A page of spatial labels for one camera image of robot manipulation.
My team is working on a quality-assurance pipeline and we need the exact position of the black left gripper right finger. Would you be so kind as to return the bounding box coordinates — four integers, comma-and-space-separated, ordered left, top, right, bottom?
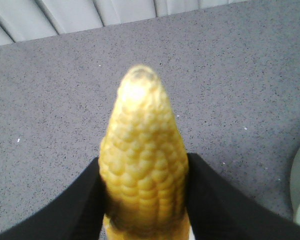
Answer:
186, 153, 300, 240

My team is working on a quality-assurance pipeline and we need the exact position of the pale yellow corn cob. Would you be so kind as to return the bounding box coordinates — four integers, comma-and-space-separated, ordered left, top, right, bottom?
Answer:
98, 64, 191, 240

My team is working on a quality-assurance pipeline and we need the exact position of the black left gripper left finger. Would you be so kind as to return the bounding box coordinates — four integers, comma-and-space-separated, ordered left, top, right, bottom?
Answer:
0, 157, 106, 240

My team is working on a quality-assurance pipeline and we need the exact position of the grey curtain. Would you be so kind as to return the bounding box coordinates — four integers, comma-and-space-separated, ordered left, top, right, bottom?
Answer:
0, 0, 258, 48

